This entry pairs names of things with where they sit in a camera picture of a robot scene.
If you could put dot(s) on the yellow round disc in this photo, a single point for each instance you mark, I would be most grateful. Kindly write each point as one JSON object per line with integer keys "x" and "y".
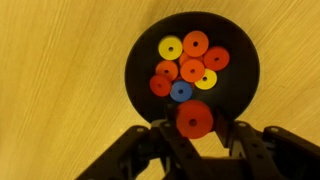
{"x": 170, "y": 47}
{"x": 208, "y": 81}

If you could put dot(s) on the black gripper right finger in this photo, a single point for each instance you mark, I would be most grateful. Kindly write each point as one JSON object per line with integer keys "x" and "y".
{"x": 260, "y": 153}

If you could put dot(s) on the blue round disc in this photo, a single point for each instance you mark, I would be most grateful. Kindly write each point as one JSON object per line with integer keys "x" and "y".
{"x": 181, "y": 91}

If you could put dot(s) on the black round bowl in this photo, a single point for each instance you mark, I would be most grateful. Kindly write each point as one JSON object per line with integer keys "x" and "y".
{"x": 240, "y": 86}

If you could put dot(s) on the orange round disc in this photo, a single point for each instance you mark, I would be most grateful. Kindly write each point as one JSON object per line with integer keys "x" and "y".
{"x": 195, "y": 120}
{"x": 166, "y": 68}
{"x": 184, "y": 57}
{"x": 159, "y": 86}
{"x": 192, "y": 70}
{"x": 195, "y": 43}
{"x": 216, "y": 58}

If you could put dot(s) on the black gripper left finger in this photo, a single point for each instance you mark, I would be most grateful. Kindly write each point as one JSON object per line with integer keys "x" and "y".
{"x": 160, "y": 150}

